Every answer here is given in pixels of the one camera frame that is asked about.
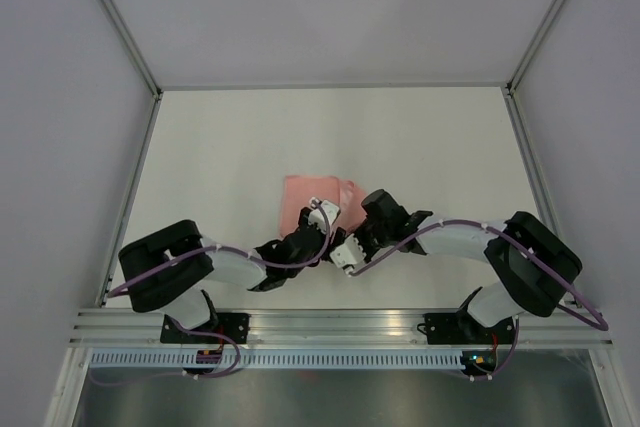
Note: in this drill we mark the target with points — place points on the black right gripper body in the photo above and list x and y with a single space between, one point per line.
373 237

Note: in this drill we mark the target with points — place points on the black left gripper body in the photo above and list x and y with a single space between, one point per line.
324 250

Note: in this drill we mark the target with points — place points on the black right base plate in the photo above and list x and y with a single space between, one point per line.
446 328

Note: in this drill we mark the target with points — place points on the pink satin napkin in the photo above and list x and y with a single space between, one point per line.
299 189

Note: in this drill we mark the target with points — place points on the aluminium frame post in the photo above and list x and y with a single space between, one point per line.
130 46
550 17

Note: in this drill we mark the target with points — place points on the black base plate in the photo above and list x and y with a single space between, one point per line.
446 328
235 326

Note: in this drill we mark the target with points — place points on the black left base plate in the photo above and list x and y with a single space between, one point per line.
235 326

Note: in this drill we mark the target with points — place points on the white slotted cable duct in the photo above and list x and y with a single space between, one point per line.
282 359

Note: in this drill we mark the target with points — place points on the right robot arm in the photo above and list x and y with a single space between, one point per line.
522 251

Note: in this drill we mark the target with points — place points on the right aluminium frame post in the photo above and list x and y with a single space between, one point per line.
550 17

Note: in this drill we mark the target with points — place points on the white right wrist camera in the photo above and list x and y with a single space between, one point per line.
348 255

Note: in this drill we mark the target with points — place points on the aluminium front rail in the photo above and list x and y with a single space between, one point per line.
331 329

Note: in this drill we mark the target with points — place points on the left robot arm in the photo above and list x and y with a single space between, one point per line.
163 271

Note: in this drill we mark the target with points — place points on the left aluminium frame post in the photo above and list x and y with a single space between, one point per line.
130 46

